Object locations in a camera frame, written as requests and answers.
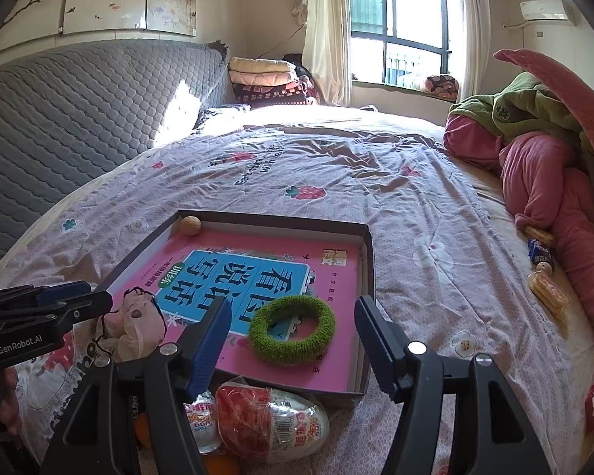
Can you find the dark patterned folded blanket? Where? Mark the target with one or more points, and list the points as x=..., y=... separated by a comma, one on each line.
x=267, y=93

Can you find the blue candy wrapper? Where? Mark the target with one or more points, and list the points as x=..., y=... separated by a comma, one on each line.
x=541, y=253

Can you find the grey quilted headboard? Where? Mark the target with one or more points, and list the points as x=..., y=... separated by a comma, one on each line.
x=79, y=123

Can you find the dark floral pillow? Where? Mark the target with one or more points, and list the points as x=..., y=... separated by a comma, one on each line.
x=222, y=115

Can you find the pink quilt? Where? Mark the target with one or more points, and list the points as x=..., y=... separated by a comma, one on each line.
x=539, y=173

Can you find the green fuzzy hair scrunchie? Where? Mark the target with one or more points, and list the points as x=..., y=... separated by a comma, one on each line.
x=262, y=346

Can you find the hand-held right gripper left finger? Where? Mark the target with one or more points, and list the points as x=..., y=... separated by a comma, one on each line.
x=210, y=341

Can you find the cream folded blanket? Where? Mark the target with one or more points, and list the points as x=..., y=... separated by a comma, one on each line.
x=260, y=70

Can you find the walnut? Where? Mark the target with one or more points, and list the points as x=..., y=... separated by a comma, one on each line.
x=190, y=225

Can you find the person's left hand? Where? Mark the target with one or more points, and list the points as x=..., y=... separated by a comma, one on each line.
x=9, y=401

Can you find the red wrapped toy egg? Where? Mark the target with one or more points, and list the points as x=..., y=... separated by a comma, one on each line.
x=257, y=420

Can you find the green blanket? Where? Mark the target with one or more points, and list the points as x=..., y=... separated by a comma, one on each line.
x=534, y=104

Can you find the white air conditioner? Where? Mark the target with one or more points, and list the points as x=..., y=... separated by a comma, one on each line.
x=547, y=10

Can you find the painted wall cabinet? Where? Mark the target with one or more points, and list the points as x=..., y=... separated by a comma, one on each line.
x=104, y=5

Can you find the shallow grey cardboard box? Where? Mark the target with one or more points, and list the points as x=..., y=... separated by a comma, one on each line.
x=369, y=267

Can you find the small beige round nut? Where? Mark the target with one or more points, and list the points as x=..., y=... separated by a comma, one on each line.
x=543, y=269

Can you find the orange mandarin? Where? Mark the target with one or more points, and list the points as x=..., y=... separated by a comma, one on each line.
x=142, y=433
x=222, y=466

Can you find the dark framed window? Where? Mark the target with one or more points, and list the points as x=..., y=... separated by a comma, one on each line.
x=391, y=34

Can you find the white toy egg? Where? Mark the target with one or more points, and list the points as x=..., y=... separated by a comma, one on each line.
x=203, y=425

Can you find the pink picture book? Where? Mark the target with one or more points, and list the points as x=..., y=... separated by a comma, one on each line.
x=336, y=307

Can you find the yellow corn snack packet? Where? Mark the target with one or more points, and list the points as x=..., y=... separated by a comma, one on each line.
x=549, y=294
x=540, y=236

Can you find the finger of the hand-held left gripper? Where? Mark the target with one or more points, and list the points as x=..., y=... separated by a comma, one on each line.
x=86, y=304
x=62, y=293

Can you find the patterned blanket roll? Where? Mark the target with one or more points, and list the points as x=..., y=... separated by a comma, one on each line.
x=441, y=85

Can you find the dark clothing pile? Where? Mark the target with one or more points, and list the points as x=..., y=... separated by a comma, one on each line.
x=299, y=67

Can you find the cream curtain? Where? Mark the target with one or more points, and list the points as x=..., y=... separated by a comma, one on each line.
x=475, y=34
x=326, y=29

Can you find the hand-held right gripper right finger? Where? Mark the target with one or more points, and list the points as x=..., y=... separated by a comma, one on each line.
x=371, y=341

